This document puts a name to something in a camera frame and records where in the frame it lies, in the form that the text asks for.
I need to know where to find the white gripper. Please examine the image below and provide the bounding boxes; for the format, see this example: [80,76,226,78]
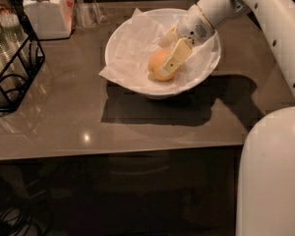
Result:
[157,5,215,77]

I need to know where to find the orange fruit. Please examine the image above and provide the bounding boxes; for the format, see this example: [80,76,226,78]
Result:
[147,48,178,82]

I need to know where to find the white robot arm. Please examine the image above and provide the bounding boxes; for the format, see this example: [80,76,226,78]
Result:
[162,0,295,236]

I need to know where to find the white bowl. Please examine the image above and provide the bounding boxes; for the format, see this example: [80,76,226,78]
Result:
[104,8,222,100]

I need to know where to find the white paper liner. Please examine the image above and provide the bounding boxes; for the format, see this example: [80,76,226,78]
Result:
[98,7,218,89]

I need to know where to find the clear acrylic stand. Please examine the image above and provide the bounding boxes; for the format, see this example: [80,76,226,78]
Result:
[75,0,108,28]

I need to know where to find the white lidded jar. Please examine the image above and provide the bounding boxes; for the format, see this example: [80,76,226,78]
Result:
[23,0,74,40]

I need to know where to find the glass jar with lid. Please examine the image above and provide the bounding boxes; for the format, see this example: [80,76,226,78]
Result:
[0,13,30,79]

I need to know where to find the black wire rack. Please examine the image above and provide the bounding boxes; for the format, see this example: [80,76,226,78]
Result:
[0,0,45,112]

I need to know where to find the black cables on floor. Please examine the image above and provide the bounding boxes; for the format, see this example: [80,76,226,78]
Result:
[0,206,50,236]

